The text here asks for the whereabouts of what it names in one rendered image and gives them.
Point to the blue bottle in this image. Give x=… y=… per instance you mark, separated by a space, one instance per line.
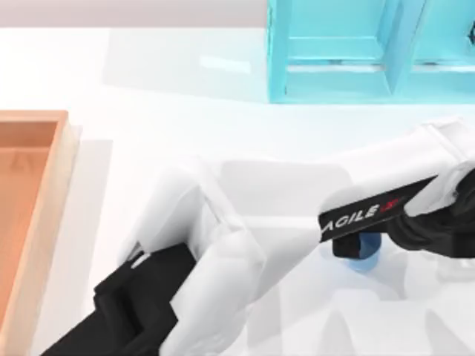
x=371 y=247

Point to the light blue rack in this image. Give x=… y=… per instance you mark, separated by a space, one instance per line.
x=334 y=74

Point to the shallow salmon-coloured box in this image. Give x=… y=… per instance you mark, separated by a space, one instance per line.
x=26 y=207

